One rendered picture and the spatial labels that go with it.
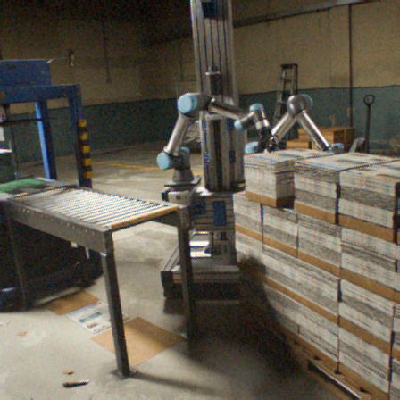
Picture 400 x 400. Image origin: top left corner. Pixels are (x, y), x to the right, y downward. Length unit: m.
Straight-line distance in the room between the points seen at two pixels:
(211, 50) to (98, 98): 9.44
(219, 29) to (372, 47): 6.35
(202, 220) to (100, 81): 9.72
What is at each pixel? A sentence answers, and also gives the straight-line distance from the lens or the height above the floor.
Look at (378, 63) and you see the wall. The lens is 9.30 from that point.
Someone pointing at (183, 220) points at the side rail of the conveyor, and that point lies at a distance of 2.52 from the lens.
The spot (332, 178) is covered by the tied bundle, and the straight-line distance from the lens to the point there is 1.94.
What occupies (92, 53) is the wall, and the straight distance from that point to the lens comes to 12.57.
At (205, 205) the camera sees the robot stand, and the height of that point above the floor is 0.65.
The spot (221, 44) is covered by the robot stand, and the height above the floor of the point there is 1.72.
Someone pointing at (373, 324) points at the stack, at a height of 0.47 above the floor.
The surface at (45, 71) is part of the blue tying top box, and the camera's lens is 3.68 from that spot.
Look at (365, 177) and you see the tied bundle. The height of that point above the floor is 1.06.
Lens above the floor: 1.40
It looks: 14 degrees down
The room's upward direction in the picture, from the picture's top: 4 degrees counter-clockwise
